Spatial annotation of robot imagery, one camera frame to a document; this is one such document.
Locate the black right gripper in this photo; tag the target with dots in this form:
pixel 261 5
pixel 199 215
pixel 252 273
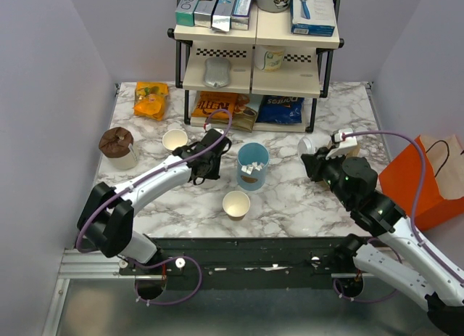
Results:
pixel 315 162

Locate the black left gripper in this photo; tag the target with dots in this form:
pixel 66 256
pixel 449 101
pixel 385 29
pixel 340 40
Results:
pixel 214 174

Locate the single white cup lid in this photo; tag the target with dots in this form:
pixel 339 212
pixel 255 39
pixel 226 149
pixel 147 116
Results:
pixel 305 147

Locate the kraft paper cup stack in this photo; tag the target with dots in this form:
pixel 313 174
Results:
pixel 174 138

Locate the single kraft paper cup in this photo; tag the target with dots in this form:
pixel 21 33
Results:
pixel 236 205

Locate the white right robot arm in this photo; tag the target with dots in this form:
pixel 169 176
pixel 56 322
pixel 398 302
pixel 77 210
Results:
pixel 430 279

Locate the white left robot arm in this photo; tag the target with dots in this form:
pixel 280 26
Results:
pixel 107 218

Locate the blue cylindrical sugar container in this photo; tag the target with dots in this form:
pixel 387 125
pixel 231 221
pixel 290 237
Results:
pixel 253 160

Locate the brown cookie snack bag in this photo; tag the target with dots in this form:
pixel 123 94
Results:
pixel 246 111

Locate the orange kettle chips bag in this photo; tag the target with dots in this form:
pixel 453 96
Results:
pixel 209 101

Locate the blue doritos bag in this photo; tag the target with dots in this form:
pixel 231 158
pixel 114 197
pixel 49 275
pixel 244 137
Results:
pixel 280 110

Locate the orange yellow snack bag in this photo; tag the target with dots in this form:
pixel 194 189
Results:
pixel 150 100

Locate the silver grey sponge pouch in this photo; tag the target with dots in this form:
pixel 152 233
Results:
pixel 217 72

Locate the brown topped white container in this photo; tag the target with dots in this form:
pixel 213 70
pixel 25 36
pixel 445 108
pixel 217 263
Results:
pixel 118 146

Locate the white yellow printed cup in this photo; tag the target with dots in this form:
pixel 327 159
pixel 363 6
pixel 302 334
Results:
pixel 268 58

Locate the purple white toothpaste box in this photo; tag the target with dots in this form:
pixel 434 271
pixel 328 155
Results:
pixel 241 14

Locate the silver blue toothpaste box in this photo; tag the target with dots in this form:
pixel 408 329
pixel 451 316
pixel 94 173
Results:
pixel 221 19

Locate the teal toothpaste box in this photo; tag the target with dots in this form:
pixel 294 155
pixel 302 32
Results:
pixel 184 13

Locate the blue razor package box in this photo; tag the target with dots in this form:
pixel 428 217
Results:
pixel 313 17

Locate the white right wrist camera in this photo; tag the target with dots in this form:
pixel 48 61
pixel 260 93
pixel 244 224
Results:
pixel 342 143

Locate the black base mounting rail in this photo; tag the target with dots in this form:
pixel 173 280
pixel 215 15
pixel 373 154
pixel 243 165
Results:
pixel 254 264

